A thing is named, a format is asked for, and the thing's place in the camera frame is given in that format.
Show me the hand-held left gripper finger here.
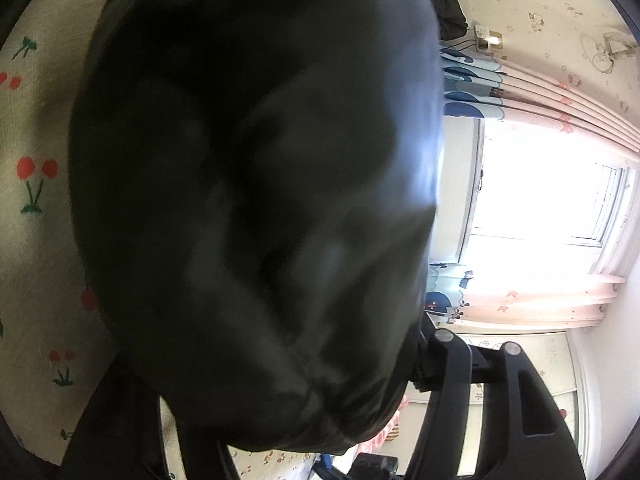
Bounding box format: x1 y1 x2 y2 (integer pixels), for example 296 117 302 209
400 327 588 480

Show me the white wardrobe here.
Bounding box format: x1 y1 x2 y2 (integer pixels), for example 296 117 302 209
450 330 601 480

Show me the whale print curtain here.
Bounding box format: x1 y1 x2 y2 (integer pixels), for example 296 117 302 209
440 47 640 153
425 260 628 331

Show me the black coat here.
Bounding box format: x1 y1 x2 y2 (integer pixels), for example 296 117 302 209
430 0 471 43

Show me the window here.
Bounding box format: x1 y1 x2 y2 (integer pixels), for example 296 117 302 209
470 120 638 276

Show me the pink striped pillow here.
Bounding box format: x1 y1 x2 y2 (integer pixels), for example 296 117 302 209
357 395 408 457

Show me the cherry print bed sheet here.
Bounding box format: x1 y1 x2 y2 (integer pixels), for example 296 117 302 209
0 0 331 480

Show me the black puffer jacket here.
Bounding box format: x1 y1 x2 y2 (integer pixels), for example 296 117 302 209
65 0 446 480

